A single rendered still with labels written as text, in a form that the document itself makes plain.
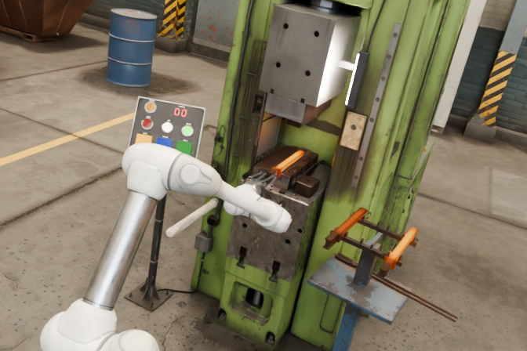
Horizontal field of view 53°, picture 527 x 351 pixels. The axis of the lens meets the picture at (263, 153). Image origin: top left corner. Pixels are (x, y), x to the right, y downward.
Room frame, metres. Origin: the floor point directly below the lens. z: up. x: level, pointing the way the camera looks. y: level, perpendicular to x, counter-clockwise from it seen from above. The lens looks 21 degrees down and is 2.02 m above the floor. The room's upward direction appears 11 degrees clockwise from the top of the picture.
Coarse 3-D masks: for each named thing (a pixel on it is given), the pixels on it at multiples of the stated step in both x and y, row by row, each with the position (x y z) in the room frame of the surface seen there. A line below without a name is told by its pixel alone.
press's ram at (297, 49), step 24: (288, 24) 2.43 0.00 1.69; (312, 24) 2.39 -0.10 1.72; (336, 24) 2.37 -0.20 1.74; (288, 48) 2.42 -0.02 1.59; (312, 48) 2.38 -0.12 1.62; (336, 48) 2.45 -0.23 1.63; (264, 72) 2.46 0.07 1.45; (288, 72) 2.41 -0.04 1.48; (312, 72) 2.37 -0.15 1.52; (336, 72) 2.54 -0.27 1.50; (288, 96) 2.40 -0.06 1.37; (312, 96) 2.36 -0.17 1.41
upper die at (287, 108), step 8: (272, 96) 2.43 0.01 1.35; (280, 96) 2.42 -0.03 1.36; (272, 104) 2.43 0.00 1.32; (280, 104) 2.42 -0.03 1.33; (288, 104) 2.40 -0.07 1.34; (296, 104) 2.39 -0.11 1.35; (304, 104) 2.37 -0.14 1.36; (328, 104) 2.71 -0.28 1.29; (272, 112) 2.43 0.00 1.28; (280, 112) 2.41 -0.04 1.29; (288, 112) 2.40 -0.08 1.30; (296, 112) 2.38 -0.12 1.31; (304, 112) 2.37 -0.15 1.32; (312, 112) 2.49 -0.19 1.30; (320, 112) 2.61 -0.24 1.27; (296, 120) 2.38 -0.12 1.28; (304, 120) 2.40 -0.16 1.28
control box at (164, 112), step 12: (144, 108) 2.48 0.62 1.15; (156, 108) 2.49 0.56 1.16; (168, 108) 2.50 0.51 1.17; (180, 108) 2.51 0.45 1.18; (192, 108) 2.52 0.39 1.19; (204, 108) 2.53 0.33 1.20; (156, 120) 2.46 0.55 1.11; (168, 120) 2.47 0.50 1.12; (180, 120) 2.48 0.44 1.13; (192, 120) 2.49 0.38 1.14; (204, 120) 2.53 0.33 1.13; (132, 132) 2.42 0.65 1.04; (144, 132) 2.42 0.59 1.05; (156, 132) 2.43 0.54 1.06; (168, 132) 2.44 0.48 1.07; (180, 132) 2.45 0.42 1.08; (192, 132) 2.46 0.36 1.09; (132, 144) 2.39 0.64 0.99; (192, 156) 2.40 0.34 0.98
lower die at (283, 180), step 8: (280, 152) 2.70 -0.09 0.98; (288, 152) 2.70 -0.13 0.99; (312, 152) 2.77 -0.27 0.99; (264, 160) 2.55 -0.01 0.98; (272, 160) 2.54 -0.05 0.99; (280, 160) 2.56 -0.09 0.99; (296, 160) 2.58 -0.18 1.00; (312, 160) 2.67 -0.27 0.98; (256, 168) 2.44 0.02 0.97; (264, 168) 2.42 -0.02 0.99; (288, 168) 2.47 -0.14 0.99; (304, 168) 2.57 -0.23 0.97; (280, 176) 2.39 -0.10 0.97; (288, 176) 2.37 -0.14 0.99; (280, 184) 2.38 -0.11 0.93; (288, 184) 2.37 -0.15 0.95
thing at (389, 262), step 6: (414, 228) 2.14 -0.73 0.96; (408, 234) 2.07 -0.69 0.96; (414, 234) 2.09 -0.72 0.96; (402, 240) 2.01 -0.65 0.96; (408, 240) 2.02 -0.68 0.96; (402, 246) 1.95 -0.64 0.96; (396, 252) 1.89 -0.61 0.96; (384, 258) 1.82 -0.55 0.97; (390, 258) 1.83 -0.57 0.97; (396, 258) 1.85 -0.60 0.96; (384, 264) 1.77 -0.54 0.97; (390, 264) 1.78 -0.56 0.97; (384, 270) 1.73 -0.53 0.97; (384, 276) 1.73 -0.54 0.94
